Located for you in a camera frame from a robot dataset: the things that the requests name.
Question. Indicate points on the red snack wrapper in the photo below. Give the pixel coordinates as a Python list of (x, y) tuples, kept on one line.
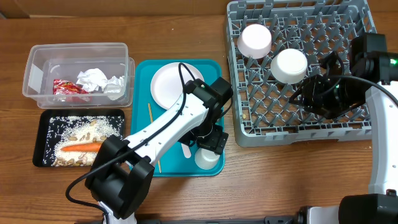
[(67, 88)]

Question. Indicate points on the teal plastic tray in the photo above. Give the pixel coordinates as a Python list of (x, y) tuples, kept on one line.
[(173, 163)]

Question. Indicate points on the wooden chopstick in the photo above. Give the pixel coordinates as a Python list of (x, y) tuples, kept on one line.
[(151, 120)]

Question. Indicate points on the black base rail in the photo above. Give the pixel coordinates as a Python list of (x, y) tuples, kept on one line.
[(266, 220)]

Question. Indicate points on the white bowl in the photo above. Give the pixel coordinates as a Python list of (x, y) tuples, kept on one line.
[(289, 66)]

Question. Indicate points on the large white plate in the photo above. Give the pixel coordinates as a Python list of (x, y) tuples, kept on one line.
[(166, 86)]

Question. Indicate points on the frosted white cup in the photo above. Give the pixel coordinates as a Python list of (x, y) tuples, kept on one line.
[(206, 159)]

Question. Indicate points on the clear plastic bin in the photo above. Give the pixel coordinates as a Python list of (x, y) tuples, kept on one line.
[(46, 63)]

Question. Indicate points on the grey dishwasher rack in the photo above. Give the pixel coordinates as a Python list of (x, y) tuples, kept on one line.
[(262, 113)]

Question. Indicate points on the white plastic fork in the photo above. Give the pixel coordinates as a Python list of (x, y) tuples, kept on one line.
[(186, 151)]

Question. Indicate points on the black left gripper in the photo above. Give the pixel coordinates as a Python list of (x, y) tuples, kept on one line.
[(216, 143)]

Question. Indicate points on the bowl with rice and nuts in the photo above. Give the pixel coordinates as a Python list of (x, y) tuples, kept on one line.
[(255, 41)]

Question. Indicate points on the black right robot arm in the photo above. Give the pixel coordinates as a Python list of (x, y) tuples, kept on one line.
[(379, 109)]

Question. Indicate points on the white napkin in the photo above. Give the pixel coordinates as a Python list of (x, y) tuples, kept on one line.
[(92, 79), (114, 87)]

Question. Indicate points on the orange carrot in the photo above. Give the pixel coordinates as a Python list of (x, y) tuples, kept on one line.
[(88, 147)]

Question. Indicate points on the black tray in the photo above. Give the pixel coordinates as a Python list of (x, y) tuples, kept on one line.
[(54, 123)]

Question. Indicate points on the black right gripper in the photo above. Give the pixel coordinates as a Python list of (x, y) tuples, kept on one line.
[(316, 91)]

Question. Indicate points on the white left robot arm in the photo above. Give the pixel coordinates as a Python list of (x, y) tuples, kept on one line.
[(123, 168)]

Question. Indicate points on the spilled rice and nuts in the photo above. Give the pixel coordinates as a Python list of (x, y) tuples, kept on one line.
[(97, 130)]

